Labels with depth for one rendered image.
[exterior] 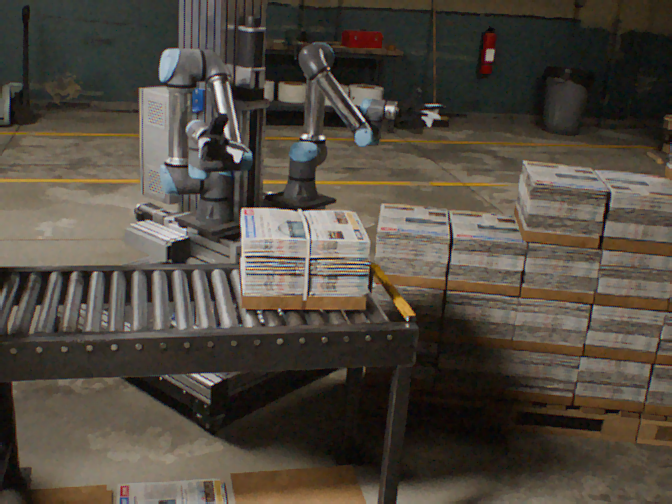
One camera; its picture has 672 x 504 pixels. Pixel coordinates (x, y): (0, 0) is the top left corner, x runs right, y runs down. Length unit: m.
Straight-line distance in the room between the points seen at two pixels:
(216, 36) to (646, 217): 1.78
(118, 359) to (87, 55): 7.36
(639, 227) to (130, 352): 1.94
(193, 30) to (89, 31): 6.13
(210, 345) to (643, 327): 1.83
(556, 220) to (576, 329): 0.46
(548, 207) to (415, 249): 0.53
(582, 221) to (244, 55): 1.45
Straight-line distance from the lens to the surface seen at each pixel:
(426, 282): 3.20
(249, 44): 3.22
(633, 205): 3.21
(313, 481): 3.06
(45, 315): 2.42
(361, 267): 2.40
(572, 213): 3.18
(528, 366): 3.39
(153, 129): 3.52
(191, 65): 2.96
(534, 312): 3.29
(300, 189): 3.44
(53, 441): 3.32
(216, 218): 3.10
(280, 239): 2.33
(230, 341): 2.28
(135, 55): 9.44
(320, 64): 3.35
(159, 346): 2.27
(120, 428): 3.36
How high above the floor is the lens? 1.81
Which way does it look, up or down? 21 degrees down
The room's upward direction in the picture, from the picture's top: 4 degrees clockwise
